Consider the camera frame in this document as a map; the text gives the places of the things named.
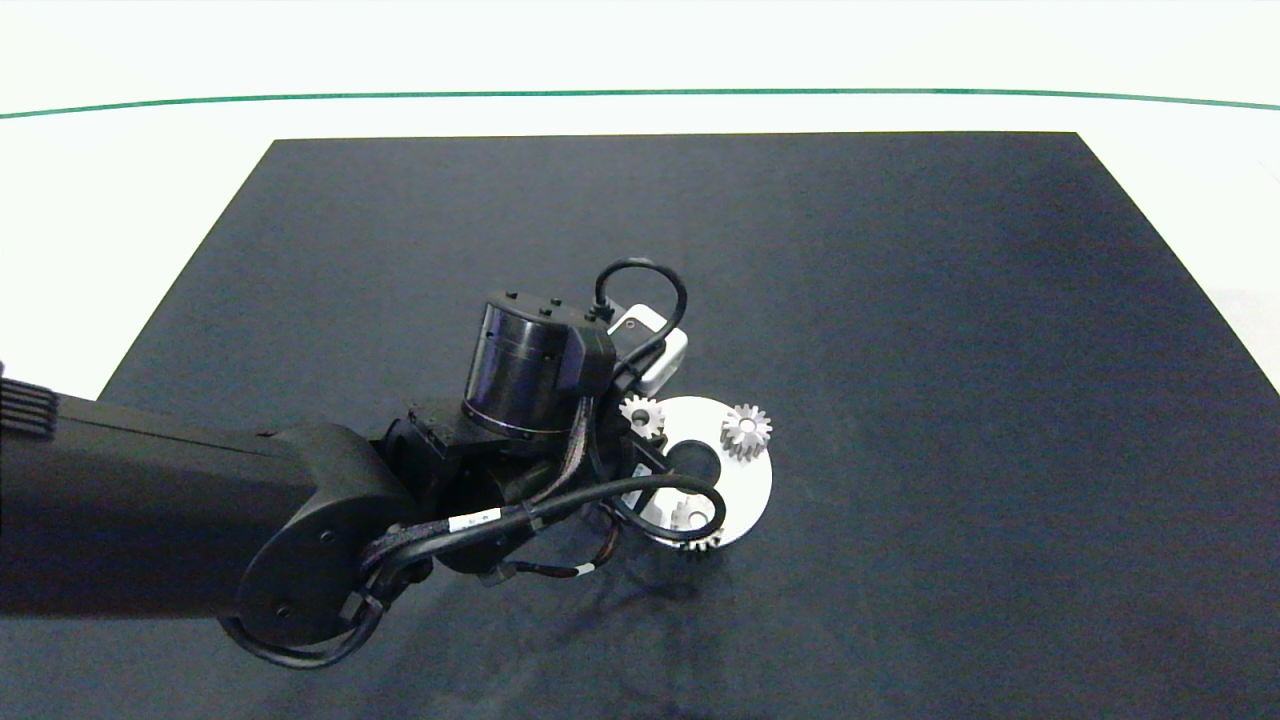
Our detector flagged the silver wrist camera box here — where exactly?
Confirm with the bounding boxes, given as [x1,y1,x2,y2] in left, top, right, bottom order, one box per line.
[608,305,689,396]

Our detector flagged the thin green tape line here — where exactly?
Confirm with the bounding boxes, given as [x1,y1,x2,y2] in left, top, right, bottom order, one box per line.
[0,88,1280,121]

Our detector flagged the camera black cable loop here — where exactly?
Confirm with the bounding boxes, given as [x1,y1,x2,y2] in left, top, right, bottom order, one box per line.
[594,258,691,386]

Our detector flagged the dark rectangular work mat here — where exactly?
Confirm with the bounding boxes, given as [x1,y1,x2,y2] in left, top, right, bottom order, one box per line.
[0,131,1280,720]

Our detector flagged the arm thick tagged cable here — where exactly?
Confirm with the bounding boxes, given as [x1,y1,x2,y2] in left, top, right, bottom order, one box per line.
[220,473,728,669]

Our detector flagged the round white pinned plate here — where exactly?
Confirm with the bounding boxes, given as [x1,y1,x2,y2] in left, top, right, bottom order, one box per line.
[618,396,774,549]

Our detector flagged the arm thin tagged cable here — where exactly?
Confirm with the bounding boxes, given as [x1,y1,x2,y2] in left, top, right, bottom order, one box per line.
[490,525,641,581]

